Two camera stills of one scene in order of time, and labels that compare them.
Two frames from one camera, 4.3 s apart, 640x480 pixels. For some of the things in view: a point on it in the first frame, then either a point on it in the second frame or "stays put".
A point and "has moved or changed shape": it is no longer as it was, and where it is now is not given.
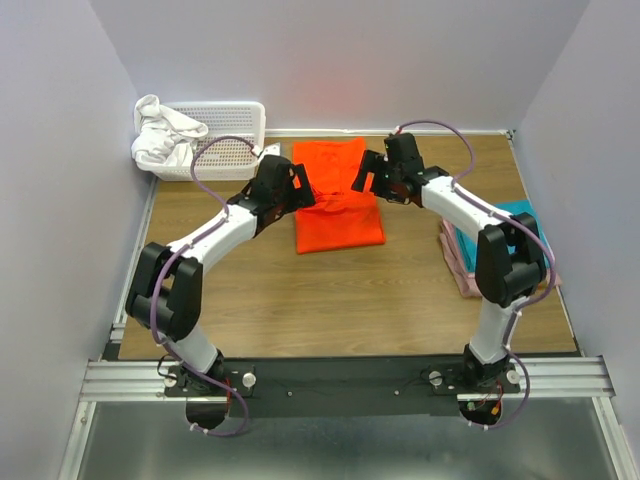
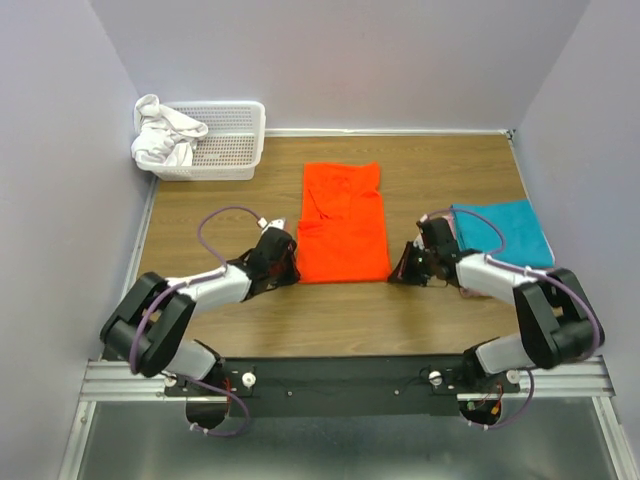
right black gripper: [371, 164] -> [402, 271]
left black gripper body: [294, 199] -> [284, 274]
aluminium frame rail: [128, 381] stays put
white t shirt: [164, 136] stays put
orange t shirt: [342, 217] has moved or changed shape
